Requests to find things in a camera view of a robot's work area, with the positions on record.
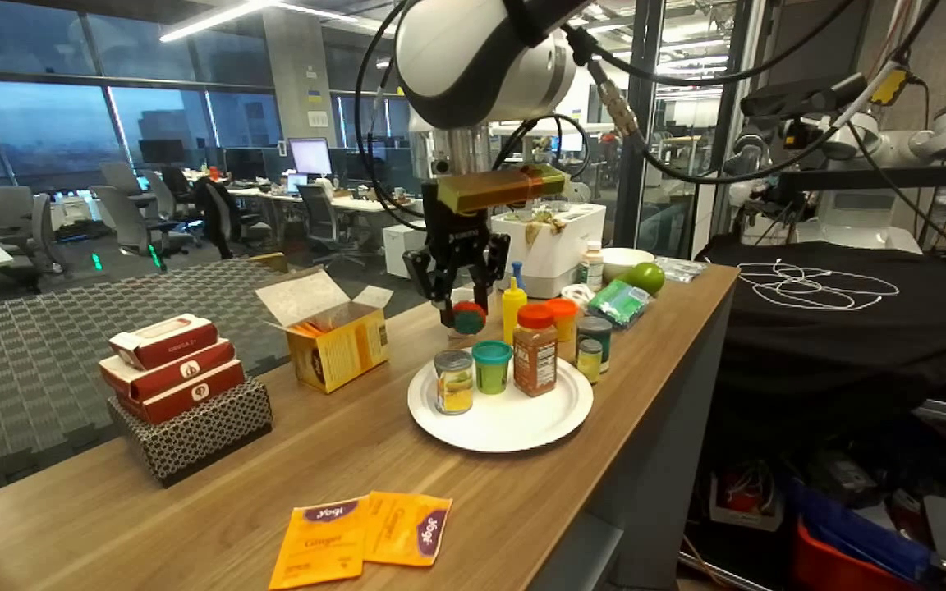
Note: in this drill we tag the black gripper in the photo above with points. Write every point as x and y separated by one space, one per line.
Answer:
452 244

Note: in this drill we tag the red strawberry plush toy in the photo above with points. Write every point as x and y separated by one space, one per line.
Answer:
467 315

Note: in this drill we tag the yellow label tin can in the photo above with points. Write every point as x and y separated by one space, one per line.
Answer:
453 382

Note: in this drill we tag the red lid spice jar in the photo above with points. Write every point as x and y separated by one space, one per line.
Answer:
536 350

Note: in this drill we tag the teal lid play-doh tub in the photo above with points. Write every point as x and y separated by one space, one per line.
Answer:
490 364

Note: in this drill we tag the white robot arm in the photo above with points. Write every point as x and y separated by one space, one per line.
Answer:
461 65

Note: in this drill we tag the white round plate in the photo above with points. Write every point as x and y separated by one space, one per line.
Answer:
504 421

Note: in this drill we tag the yellow mustard bottle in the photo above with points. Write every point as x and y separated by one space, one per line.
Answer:
513 295

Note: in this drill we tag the orange lid play-doh tub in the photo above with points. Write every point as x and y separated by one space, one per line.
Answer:
567 327

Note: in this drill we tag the open yellow cardboard box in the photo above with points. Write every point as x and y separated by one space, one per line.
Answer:
334 338

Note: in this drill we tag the large green label can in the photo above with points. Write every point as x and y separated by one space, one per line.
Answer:
596 329

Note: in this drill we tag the small yellow-green can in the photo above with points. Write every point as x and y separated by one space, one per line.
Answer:
588 359

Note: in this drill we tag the white bowl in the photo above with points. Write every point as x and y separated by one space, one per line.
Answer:
619 261

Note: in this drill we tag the green snack bag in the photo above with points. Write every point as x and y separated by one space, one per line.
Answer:
621 304

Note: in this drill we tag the green apple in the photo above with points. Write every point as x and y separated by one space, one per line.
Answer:
647 278

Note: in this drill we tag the computer monitor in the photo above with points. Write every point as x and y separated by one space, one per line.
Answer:
310 155

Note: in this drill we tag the right orange tea packet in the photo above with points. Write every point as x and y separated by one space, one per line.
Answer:
405 531

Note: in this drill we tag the orange tea packet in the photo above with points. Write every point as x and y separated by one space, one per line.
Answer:
323 541
405 531

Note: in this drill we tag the bottom red box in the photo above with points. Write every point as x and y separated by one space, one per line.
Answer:
181 392

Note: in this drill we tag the red box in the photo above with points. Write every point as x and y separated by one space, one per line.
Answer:
181 392
142 382
163 338

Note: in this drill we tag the left orange tea packet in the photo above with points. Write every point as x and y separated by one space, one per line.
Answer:
323 541

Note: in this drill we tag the top red box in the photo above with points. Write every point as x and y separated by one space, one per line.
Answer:
163 338

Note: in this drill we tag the black cloth table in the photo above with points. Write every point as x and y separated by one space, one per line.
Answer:
797 354

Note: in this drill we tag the patterned grey box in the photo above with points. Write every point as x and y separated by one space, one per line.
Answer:
211 429

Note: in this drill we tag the middle red box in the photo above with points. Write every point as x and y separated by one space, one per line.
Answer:
142 382

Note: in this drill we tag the red bin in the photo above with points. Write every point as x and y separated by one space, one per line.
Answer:
820 566

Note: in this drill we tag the brown wrist camera box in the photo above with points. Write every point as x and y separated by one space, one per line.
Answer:
494 189

